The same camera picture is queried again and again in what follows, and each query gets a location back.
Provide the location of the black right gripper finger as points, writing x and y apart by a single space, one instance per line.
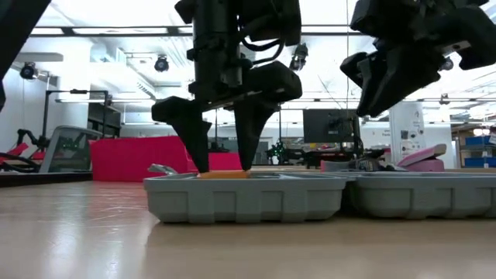
372 81
410 73

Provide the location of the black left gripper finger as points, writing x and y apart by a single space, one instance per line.
252 128
199 143

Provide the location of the yellow tape measure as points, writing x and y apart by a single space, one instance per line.
224 174

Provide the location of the grey plastic tool case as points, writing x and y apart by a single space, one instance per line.
240 201

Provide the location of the black background robot arm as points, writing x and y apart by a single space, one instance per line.
23 139

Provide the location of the black robot with green light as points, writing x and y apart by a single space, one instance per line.
279 153

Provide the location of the black ceiling spotlight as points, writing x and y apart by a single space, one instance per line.
161 64
447 65
29 71

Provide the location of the white pillar with posters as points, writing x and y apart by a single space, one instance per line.
407 131

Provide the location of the black computer monitor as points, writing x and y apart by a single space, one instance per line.
329 126

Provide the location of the red plastic bin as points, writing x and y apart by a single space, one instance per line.
135 159

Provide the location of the blue storage bin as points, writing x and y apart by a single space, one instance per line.
478 141
478 162

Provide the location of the black overhead rig bar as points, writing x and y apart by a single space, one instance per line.
66 31

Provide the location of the black background rig frame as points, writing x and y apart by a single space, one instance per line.
44 116
280 131

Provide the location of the black overhead camera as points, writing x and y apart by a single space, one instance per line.
299 56

